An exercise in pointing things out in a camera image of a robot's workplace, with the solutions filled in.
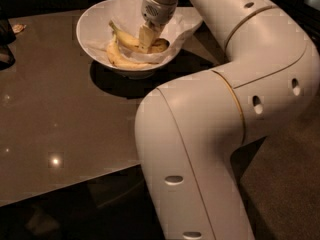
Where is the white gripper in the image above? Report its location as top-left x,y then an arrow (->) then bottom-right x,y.
139,0 -> 177,53

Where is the yellow banana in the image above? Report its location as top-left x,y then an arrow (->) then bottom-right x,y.
106,36 -> 153,70
109,20 -> 170,54

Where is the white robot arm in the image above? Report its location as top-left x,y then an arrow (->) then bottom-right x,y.
135,0 -> 319,240

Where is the white ceramic bowl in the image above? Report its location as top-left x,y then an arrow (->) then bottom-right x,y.
76,0 -> 183,79

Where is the white crumpled paper sheet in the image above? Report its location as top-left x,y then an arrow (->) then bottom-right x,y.
76,0 -> 202,66

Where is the small brown scrap on table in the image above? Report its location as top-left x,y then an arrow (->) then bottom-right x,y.
12,24 -> 26,34

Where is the dark object at table edge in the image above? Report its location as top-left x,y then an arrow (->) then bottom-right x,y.
0,6 -> 16,70

